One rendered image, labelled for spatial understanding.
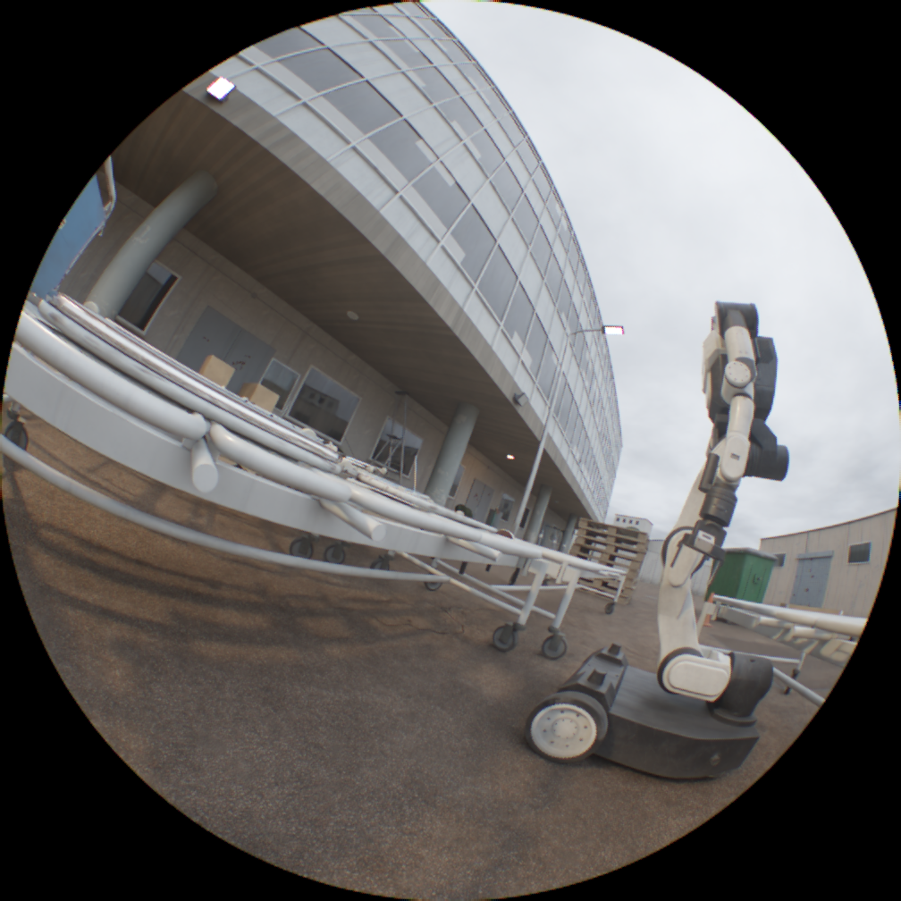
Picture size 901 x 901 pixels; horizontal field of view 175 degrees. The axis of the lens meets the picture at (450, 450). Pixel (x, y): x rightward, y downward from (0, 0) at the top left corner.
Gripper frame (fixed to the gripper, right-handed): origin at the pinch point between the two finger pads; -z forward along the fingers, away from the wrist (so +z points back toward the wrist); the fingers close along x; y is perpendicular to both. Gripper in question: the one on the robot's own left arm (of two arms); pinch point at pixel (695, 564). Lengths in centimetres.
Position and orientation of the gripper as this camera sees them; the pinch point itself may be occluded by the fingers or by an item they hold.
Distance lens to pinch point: 77.2
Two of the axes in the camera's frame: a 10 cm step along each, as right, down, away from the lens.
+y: -6.1, -3.8, -6.9
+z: 4.8, -8.7, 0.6
